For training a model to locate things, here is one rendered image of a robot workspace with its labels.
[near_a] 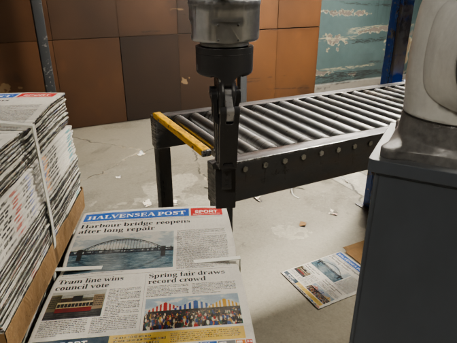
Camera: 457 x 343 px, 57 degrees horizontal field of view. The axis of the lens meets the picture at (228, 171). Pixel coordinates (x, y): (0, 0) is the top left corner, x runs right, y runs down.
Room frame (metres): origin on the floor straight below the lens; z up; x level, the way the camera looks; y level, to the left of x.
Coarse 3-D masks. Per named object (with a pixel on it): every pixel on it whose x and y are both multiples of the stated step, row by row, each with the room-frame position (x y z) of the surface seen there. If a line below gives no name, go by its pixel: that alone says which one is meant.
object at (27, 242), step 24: (0, 144) 0.47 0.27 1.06; (0, 168) 0.45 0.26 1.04; (0, 192) 0.43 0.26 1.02; (24, 192) 0.49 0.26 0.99; (0, 216) 0.42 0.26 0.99; (24, 216) 0.47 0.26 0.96; (0, 240) 0.40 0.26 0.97; (24, 240) 0.45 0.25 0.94; (0, 264) 0.39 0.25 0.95; (24, 264) 0.44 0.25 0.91; (0, 288) 0.37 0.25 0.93; (24, 288) 0.43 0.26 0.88; (0, 312) 0.36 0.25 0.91
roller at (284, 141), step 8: (240, 120) 1.46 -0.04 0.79; (248, 120) 1.43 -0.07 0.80; (248, 128) 1.39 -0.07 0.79; (256, 128) 1.36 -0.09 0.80; (264, 128) 1.35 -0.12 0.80; (264, 136) 1.30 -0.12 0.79; (272, 136) 1.28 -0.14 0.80; (280, 136) 1.26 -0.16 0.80; (280, 144) 1.22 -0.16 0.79; (288, 144) 1.20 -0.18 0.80
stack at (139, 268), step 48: (96, 240) 0.62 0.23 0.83; (144, 240) 0.63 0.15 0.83; (192, 240) 0.63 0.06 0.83; (48, 288) 0.53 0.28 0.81; (96, 288) 0.50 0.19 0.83; (144, 288) 0.50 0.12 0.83; (192, 288) 0.50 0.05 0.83; (240, 288) 0.50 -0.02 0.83; (48, 336) 0.40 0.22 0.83; (96, 336) 0.40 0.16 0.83; (144, 336) 0.40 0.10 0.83; (192, 336) 0.40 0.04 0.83; (240, 336) 0.41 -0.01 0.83
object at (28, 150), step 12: (12, 120) 0.57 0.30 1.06; (24, 120) 0.57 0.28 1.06; (0, 132) 0.52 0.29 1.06; (12, 132) 0.52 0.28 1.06; (24, 132) 0.54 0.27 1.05; (24, 144) 0.53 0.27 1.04; (24, 156) 0.52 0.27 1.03; (36, 156) 0.56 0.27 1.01; (24, 168) 0.52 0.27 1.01; (36, 168) 0.55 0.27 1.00; (36, 180) 0.54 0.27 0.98; (36, 192) 0.53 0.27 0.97; (48, 192) 0.57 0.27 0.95; (48, 216) 0.55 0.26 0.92; (48, 228) 0.54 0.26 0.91; (48, 240) 0.53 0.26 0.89
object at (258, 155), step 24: (312, 144) 1.19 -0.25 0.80; (336, 144) 1.21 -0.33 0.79; (360, 144) 1.25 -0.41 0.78; (240, 168) 1.06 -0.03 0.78; (264, 168) 1.09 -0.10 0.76; (288, 168) 1.13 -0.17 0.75; (312, 168) 1.17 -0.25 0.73; (336, 168) 1.21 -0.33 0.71; (360, 168) 1.26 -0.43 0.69; (240, 192) 1.06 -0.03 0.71; (264, 192) 1.09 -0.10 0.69
